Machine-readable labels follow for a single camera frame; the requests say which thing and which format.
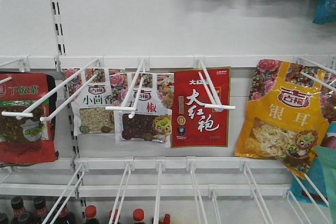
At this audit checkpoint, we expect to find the teal goji berry pouch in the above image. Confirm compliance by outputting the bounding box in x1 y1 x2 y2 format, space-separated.
315 146 336 223

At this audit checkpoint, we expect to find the white peppercorn spice pouch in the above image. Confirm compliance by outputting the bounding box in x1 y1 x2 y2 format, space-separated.
114 72 174 146

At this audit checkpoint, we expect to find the red Da Hong Pao pouch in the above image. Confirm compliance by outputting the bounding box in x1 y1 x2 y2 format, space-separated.
171 69 229 148

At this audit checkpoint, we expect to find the white peg hook centre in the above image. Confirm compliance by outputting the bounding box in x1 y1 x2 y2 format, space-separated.
105 58 146 119

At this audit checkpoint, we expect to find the white peg hook goji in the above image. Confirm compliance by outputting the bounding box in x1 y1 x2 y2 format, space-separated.
194 56 236 112

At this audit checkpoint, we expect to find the white double peg hook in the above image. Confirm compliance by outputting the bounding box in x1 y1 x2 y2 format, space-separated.
2 58 100 120

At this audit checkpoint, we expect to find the white fennel seed pouch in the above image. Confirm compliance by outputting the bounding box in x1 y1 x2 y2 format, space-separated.
68 68 125 136

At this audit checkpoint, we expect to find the red cap sauce bottle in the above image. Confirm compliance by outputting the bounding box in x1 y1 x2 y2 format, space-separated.
133 208 145 224

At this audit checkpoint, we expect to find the yellow white fungus pouch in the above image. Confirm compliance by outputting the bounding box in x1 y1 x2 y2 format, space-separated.
235 59 335 177

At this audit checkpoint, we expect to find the white slotted shelf upright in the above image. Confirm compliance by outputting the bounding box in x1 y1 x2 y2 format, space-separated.
50 0 66 56

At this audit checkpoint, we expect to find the red pickled vegetable pouch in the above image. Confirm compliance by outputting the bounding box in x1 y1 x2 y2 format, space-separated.
1 72 58 167

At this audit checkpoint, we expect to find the blue pouch upper right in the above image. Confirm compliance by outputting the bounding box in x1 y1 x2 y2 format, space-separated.
313 0 335 25

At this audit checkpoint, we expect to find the dark sauce bottle black cap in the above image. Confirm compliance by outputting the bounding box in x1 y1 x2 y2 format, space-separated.
10 196 26 224

